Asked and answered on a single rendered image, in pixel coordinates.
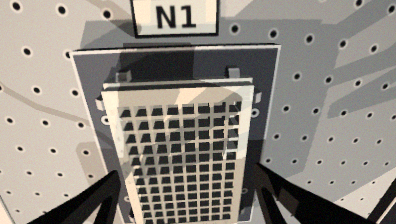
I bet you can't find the cream sign with black n1 label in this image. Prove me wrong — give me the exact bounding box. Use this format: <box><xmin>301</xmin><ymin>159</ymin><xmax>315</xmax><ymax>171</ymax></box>
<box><xmin>130</xmin><ymin>0</ymin><xmax>219</xmax><ymax>38</ymax></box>

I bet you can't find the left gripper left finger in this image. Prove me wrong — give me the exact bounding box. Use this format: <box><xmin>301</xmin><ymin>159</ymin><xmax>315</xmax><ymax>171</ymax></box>
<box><xmin>27</xmin><ymin>170</ymin><xmax>121</xmax><ymax>224</ymax></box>

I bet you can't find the white multi-well plate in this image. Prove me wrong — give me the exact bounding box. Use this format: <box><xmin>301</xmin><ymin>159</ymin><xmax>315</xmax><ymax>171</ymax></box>
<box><xmin>101</xmin><ymin>75</ymin><xmax>254</xmax><ymax>224</ymax></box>

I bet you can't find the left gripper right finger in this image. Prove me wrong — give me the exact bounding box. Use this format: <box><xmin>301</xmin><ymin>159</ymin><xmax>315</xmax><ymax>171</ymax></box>
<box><xmin>253</xmin><ymin>163</ymin><xmax>377</xmax><ymax>224</ymax></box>

